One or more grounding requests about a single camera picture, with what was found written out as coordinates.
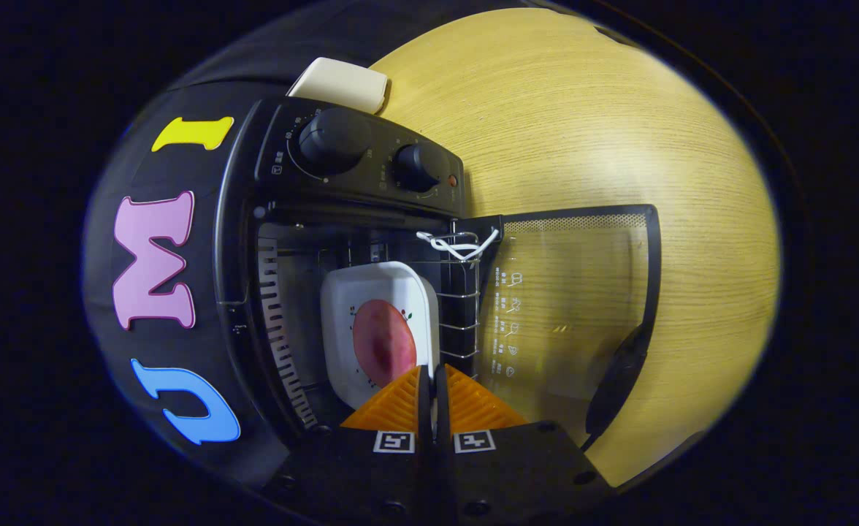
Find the black toaster oven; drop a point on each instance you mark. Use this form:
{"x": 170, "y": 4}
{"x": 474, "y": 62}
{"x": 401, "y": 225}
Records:
{"x": 342, "y": 139}

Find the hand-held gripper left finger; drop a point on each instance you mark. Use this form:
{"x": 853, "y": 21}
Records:
{"x": 356, "y": 475}

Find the white square plate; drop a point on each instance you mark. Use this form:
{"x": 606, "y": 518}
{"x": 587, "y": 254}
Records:
{"x": 342, "y": 292}

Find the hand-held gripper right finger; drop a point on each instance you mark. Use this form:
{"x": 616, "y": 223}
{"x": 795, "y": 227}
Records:
{"x": 524, "y": 467}

